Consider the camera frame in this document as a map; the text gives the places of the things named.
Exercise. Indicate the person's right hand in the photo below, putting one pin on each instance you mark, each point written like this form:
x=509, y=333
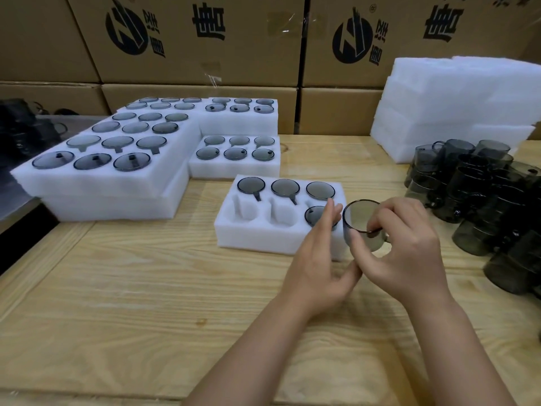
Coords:
x=410, y=257

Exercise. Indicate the person's left hand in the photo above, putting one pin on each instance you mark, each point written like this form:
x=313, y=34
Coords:
x=317, y=274

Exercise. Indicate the white grooved foam tray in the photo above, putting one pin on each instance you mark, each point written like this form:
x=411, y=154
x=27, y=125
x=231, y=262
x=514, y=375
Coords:
x=93, y=186
x=245, y=241
x=238, y=124
x=193, y=130
x=200, y=112
x=114, y=211
x=232, y=172

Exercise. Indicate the pile of smoky glass mugs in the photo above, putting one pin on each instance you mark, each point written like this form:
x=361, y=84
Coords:
x=477, y=190

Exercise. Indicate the stack of white foam trays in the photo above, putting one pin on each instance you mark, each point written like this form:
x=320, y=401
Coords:
x=452, y=97

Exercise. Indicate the dark mugs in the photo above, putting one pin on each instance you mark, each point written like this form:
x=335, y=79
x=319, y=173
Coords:
x=21, y=131

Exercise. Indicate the person's right forearm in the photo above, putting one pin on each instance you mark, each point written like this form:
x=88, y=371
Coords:
x=460, y=359

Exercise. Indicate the person's left forearm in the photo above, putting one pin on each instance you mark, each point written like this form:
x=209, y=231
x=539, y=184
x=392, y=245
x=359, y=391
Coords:
x=245, y=359

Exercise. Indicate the stainless steel table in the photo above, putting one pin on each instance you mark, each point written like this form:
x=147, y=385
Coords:
x=80, y=122

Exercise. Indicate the black round object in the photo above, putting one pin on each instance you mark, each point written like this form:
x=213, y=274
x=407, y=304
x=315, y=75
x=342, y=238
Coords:
x=66, y=111

